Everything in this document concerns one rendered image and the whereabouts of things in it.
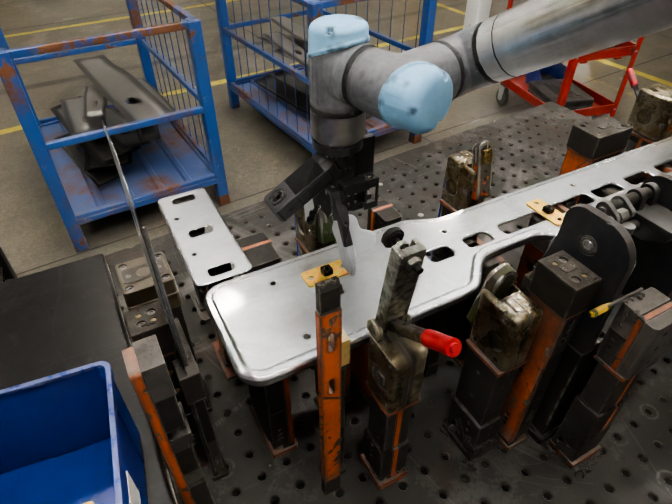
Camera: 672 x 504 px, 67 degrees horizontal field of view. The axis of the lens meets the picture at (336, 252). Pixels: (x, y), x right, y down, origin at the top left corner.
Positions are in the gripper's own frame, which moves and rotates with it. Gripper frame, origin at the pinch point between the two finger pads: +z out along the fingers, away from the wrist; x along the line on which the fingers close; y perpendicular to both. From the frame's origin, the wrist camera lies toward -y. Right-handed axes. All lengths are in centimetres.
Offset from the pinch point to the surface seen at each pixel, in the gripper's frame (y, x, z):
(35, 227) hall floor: -68, 198, 105
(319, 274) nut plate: -1.4, 0.0, 4.8
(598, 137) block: 76, 9, 2
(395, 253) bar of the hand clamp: -1.9, -21.2, -16.0
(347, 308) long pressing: -0.9, -8.9, 5.1
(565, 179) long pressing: 59, 2, 5
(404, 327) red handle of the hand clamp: -0.6, -23.0, -4.5
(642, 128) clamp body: 102, 14, 9
